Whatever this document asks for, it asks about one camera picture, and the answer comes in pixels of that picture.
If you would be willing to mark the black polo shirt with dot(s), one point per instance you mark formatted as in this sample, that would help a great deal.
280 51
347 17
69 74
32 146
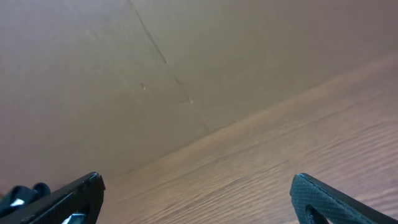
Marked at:
21 196

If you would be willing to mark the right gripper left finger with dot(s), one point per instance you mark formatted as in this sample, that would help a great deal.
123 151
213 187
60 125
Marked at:
77 202

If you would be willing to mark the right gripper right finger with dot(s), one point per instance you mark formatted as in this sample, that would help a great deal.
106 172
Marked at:
317 203

